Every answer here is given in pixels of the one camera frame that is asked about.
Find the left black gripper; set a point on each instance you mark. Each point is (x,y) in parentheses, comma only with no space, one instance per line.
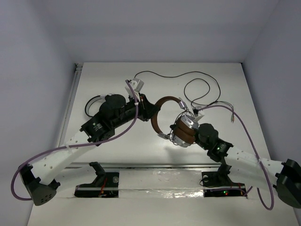
(143,107)

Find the brown silver headphones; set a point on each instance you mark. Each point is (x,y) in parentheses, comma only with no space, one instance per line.
(183,130)

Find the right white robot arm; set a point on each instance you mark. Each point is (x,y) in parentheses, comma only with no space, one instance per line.
(281,178)

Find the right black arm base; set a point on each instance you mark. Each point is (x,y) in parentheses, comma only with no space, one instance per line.
(218,184)

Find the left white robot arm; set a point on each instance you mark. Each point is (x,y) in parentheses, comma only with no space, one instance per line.
(115,117)

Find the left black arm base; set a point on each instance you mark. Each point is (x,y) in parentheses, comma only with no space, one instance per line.
(105,184)

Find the white black headphones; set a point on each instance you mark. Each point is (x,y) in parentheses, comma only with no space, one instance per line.
(93,105)

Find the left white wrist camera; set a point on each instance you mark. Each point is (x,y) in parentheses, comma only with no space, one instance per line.
(134,87)

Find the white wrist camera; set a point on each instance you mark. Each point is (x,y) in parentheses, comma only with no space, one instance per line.
(134,87)
(197,114)

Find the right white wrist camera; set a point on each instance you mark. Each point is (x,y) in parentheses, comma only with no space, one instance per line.
(197,114)

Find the aluminium left rail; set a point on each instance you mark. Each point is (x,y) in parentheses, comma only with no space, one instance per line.
(69,105)

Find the aluminium rail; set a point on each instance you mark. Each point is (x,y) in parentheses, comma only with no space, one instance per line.
(159,165)
(69,105)

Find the aluminium front rail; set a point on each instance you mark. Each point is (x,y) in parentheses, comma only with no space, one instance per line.
(159,165)

